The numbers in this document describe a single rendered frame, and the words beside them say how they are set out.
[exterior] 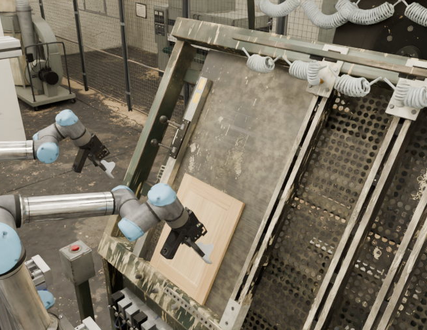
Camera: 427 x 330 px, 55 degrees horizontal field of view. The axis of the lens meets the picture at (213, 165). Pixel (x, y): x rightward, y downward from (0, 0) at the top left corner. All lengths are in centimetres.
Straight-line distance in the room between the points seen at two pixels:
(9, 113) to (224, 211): 411
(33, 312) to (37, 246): 261
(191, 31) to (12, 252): 140
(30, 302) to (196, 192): 95
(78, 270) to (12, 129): 364
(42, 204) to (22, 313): 30
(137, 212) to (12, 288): 38
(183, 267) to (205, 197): 34
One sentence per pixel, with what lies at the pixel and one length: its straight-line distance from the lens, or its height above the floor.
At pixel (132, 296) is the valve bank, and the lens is 219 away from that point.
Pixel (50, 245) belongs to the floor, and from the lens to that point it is 387.
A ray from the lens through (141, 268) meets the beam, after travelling 212.
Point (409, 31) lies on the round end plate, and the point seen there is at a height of 197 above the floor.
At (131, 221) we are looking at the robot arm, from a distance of 124.
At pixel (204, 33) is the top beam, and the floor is 192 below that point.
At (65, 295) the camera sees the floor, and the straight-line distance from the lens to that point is 337.
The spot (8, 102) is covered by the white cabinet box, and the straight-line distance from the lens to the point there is 555.
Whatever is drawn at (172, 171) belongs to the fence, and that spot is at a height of 130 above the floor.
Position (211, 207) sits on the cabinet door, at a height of 124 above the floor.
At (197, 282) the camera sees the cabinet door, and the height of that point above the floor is 95.
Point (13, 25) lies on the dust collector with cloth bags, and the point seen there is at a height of 115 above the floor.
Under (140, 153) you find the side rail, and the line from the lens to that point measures 221.
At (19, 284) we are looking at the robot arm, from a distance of 124.
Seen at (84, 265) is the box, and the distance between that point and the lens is 223.
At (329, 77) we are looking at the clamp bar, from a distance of 163.
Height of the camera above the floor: 228
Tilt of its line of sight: 28 degrees down
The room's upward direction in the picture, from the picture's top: 1 degrees clockwise
